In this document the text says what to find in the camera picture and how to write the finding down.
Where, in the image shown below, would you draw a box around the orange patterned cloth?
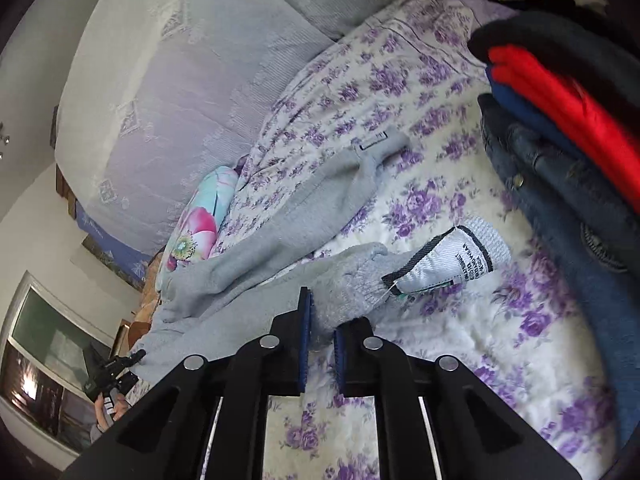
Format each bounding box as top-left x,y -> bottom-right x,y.
127,255 -> 163,351

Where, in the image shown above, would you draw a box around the window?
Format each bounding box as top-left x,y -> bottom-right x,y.
0,270 -> 116,456

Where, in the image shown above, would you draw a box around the black garment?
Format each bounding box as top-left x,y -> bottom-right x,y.
467,10 -> 640,111

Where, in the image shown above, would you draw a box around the large lavender lace pillow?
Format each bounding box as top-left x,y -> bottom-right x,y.
54,0 -> 401,256

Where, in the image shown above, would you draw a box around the grey sweatshirt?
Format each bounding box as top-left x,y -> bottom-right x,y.
127,127 -> 513,386

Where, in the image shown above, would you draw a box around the blue wall poster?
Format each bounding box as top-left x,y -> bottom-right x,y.
75,200 -> 153,291

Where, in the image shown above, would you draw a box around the purple floral bed sheet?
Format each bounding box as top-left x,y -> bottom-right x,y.
125,0 -> 621,480

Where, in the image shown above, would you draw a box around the red garment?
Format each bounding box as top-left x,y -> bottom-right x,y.
487,45 -> 640,216

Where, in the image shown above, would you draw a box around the pink turquoise floral quilt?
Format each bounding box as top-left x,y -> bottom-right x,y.
155,166 -> 241,291

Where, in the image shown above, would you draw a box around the navy blue garment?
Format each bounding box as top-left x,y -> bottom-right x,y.
485,67 -> 586,161

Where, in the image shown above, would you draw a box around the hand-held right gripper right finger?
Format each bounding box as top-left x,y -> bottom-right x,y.
334,317 -> 583,480

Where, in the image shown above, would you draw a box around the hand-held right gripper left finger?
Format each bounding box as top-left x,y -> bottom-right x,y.
62,287 -> 313,480

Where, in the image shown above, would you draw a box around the person's left hand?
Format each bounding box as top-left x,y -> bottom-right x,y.
95,392 -> 128,433

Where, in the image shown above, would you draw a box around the blue denim jeans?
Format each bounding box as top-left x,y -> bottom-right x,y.
477,92 -> 640,461

